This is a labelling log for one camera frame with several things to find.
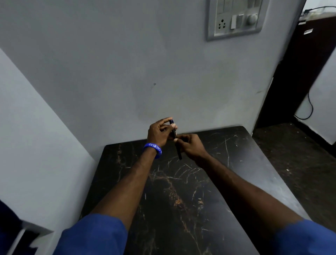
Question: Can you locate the dark wooden cabinet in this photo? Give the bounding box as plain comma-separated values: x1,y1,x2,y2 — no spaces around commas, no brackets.
253,14,336,129

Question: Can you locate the blue rubber wristband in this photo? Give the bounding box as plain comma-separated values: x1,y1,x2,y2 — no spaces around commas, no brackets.
143,143,162,160

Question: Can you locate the grey wall switch panel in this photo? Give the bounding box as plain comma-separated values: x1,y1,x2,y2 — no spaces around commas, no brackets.
205,0,270,42

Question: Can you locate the black pen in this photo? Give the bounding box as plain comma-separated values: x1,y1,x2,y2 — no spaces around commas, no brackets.
169,120,183,160

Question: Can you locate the blue shirt sleeve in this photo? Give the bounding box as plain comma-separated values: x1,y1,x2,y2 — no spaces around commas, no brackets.
54,213,128,255
268,219,336,255

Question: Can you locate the person's right forearm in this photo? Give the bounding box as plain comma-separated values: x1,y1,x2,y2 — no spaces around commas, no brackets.
195,154,305,238

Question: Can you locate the person's right hand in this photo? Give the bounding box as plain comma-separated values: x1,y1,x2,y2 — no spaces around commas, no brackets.
174,133,208,163

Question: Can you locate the person's left forearm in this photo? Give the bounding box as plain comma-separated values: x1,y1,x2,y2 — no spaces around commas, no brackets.
88,147,158,232

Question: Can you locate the person's left hand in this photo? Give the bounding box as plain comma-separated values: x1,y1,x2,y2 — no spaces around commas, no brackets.
146,117,178,149

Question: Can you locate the blue chair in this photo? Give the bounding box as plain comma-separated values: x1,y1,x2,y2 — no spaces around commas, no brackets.
0,200,54,255

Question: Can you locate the black cable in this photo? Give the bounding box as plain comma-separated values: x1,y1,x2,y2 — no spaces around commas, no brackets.
293,91,314,121

